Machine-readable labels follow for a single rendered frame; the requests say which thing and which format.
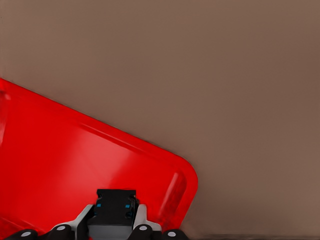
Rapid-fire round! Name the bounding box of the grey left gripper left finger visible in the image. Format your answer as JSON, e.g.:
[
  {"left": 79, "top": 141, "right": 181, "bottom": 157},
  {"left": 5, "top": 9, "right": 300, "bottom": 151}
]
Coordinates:
[{"left": 4, "top": 203, "right": 97, "bottom": 240}]

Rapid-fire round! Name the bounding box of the red plastic tray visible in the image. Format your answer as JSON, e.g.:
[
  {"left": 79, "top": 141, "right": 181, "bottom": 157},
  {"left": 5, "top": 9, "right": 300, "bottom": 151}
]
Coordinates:
[{"left": 0, "top": 77, "right": 200, "bottom": 238}]

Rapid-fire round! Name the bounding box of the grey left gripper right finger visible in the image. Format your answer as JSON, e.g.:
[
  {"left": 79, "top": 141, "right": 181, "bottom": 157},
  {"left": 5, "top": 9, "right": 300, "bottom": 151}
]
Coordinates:
[{"left": 126, "top": 203, "right": 191, "bottom": 240}]

